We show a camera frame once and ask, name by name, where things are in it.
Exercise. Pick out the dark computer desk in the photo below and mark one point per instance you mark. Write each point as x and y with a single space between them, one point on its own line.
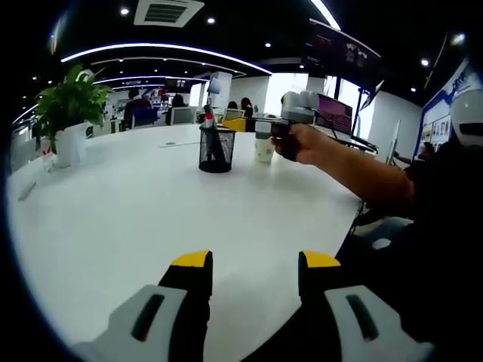
354 142

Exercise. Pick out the small grey flat pad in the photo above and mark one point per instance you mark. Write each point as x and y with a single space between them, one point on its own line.
26 191

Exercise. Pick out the black monitor mount pole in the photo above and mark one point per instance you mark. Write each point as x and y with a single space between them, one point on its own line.
357 113

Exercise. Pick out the red whiteboard marker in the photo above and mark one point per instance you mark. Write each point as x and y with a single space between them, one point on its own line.
208 120

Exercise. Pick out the large hanging display screen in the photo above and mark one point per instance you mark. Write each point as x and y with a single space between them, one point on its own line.
339 49

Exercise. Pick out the ceiling air vent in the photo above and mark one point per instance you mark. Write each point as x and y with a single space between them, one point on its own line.
168 12

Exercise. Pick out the white thin panel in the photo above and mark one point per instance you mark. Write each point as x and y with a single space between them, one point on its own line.
393 143

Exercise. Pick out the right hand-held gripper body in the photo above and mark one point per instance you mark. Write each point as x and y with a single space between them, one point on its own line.
302 109

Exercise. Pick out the clear sign stand red print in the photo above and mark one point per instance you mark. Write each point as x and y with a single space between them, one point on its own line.
47 156

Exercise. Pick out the curved ceiling light strip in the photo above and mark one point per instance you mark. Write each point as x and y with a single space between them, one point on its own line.
162 44

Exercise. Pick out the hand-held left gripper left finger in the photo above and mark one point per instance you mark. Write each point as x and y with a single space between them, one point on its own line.
124 328

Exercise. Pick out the group of ceiling spotlights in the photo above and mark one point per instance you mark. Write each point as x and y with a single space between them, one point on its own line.
124 11

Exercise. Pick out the person's right hand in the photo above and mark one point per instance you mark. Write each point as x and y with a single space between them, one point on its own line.
305 145

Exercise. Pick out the white paper cup green print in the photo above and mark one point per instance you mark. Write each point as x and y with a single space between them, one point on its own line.
263 152

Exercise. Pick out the group of white office chairs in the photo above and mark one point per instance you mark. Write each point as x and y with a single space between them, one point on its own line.
183 115

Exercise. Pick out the blue white wall board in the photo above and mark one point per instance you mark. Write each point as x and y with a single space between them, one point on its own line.
437 128

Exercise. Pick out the white worn device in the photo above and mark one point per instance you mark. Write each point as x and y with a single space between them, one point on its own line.
468 113

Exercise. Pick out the grey mounted screen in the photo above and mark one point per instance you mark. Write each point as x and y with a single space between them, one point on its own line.
214 85

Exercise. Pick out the green potted plant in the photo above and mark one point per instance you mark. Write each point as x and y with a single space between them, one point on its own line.
71 102

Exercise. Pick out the computer monitor purple text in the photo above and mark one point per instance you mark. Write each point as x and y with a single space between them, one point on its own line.
336 113

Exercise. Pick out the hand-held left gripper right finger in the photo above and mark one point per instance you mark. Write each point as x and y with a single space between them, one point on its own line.
381 328

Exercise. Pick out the black mesh pen holder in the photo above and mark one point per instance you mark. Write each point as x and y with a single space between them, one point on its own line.
219 154

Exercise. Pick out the long ceiling light strip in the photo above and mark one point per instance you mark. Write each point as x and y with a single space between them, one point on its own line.
326 13

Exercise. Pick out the person's legs in jeans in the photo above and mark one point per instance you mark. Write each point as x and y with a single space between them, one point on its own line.
388 228

